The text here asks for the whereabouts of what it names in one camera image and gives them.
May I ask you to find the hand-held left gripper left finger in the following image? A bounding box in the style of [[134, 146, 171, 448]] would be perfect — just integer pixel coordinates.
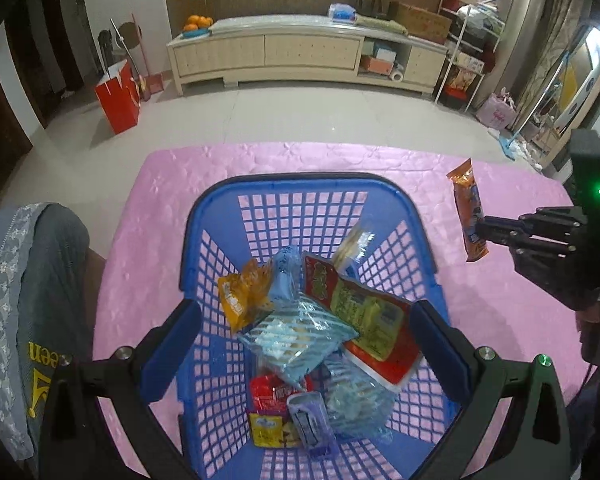
[[40, 299, 203, 480]]

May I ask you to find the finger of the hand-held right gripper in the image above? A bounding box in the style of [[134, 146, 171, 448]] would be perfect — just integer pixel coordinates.
[[476, 232, 600, 312], [475, 206, 588, 241]]

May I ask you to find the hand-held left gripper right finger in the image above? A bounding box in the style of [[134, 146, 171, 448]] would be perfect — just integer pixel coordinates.
[[409, 299, 578, 480]]

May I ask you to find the blue plastic basket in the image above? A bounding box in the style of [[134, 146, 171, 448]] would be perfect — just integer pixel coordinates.
[[176, 172, 463, 480]]

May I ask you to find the orange long snack packet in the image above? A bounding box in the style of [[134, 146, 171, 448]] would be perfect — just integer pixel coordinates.
[[446, 158, 489, 263]]

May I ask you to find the large red and yellow packet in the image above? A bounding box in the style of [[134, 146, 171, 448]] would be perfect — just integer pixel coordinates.
[[300, 251, 423, 390]]

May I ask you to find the orange pouch packet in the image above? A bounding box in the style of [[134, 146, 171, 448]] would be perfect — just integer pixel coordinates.
[[217, 259, 276, 335]]

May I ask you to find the small red snack packet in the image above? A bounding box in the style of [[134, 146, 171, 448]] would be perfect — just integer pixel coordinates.
[[250, 372, 308, 416]]

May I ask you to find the light blue striped clear packet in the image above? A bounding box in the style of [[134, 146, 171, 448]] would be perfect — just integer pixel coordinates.
[[237, 294, 361, 391]]

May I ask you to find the sandwich packet with green edge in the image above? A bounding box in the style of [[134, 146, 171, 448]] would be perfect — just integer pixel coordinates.
[[330, 220, 376, 278]]

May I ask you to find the light blue cake packet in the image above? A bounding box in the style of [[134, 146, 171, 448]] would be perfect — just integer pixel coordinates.
[[270, 245, 303, 306]]

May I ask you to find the purple gum packet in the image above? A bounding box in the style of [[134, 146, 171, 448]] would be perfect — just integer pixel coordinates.
[[286, 391, 338, 458]]

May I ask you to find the person's right hand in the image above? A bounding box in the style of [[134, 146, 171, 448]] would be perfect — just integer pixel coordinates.
[[577, 306, 600, 363]]

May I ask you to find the arched standing mirror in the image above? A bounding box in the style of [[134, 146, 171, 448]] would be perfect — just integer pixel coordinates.
[[537, 25, 600, 168]]

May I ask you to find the pink plastic bag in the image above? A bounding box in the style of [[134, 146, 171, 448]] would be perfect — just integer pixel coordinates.
[[475, 89, 515, 131]]

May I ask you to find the patterned curtain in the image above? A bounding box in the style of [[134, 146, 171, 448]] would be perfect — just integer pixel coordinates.
[[510, 0, 593, 136]]

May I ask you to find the pink quilted table cover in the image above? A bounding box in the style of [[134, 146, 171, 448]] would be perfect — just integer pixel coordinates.
[[92, 142, 593, 480]]

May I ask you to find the grey lace-trimmed sofa cover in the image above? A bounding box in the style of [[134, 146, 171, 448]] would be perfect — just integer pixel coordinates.
[[0, 202, 91, 461]]

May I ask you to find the white metal storage rack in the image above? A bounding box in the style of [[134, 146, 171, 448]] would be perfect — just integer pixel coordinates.
[[434, 0, 506, 113]]

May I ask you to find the standing air conditioner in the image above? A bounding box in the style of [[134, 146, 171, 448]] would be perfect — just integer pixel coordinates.
[[500, 0, 551, 106]]

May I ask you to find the cardboard box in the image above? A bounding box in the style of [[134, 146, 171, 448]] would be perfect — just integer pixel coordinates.
[[395, 2, 453, 45]]

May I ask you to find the folded green mat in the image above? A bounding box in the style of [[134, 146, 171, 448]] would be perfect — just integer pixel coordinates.
[[355, 14, 410, 36]]

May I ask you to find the red paper bag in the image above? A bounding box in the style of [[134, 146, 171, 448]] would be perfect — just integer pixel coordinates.
[[94, 59, 142, 135]]

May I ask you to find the black router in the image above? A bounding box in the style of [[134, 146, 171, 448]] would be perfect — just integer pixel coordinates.
[[355, 0, 391, 17]]

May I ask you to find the blue tissue box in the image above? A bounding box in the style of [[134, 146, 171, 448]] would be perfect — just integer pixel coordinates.
[[328, 3, 358, 23]]

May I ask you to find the broom and dustpan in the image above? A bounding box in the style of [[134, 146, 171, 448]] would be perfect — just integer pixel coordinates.
[[110, 12, 165, 101]]

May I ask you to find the dark brown wooden door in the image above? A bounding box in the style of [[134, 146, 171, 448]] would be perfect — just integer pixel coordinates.
[[0, 50, 33, 201], [0, 0, 83, 128]]

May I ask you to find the cream television cabinet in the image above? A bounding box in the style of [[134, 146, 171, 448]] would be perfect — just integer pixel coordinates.
[[166, 15, 448, 98]]

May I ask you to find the plate of oranges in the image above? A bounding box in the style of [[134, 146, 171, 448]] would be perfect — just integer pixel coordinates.
[[182, 14, 214, 37]]

